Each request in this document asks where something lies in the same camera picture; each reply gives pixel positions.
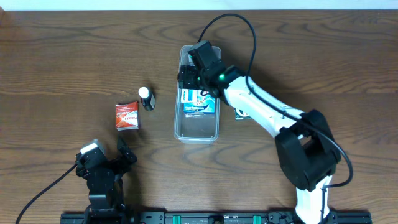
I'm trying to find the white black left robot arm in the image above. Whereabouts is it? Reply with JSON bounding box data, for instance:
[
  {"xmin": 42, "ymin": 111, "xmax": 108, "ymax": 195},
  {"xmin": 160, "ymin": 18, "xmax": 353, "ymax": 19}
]
[{"xmin": 75, "ymin": 137, "xmax": 137, "ymax": 223}]

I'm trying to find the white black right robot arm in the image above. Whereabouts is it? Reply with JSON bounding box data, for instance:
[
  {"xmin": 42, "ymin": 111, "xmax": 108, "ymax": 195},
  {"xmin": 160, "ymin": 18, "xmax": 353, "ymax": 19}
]
[{"xmin": 177, "ymin": 40, "xmax": 341, "ymax": 223}]

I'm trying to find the clear plastic container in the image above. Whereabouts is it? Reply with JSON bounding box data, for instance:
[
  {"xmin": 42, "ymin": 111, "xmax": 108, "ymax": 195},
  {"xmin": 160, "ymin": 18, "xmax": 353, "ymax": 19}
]
[{"xmin": 174, "ymin": 45, "xmax": 220, "ymax": 144}]

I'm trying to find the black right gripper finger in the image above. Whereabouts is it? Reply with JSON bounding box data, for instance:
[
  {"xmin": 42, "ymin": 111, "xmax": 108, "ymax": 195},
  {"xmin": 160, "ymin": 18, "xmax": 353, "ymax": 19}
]
[
  {"xmin": 178, "ymin": 79, "xmax": 199, "ymax": 90},
  {"xmin": 179, "ymin": 65, "xmax": 198, "ymax": 78}
]

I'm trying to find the dark syrup bottle white cap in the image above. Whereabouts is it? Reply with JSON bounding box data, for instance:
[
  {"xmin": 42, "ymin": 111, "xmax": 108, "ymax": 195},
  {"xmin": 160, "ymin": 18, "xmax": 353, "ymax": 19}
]
[{"xmin": 138, "ymin": 86, "xmax": 155, "ymax": 111}]

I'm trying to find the red Panadol box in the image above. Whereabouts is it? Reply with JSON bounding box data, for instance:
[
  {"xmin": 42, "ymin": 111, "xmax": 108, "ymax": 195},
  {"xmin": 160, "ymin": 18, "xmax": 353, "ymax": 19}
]
[{"xmin": 115, "ymin": 101, "xmax": 139, "ymax": 131}]

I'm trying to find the black mounting rail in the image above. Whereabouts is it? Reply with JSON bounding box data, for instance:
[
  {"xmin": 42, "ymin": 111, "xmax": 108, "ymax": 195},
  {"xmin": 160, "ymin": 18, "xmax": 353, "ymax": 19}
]
[{"xmin": 60, "ymin": 210, "xmax": 373, "ymax": 224}]

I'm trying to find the blue white medicine box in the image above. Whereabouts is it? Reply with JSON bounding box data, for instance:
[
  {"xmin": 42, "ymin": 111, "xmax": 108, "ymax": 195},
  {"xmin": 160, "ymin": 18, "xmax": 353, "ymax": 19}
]
[{"xmin": 180, "ymin": 89, "xmax": 215, "ymax": 114}]

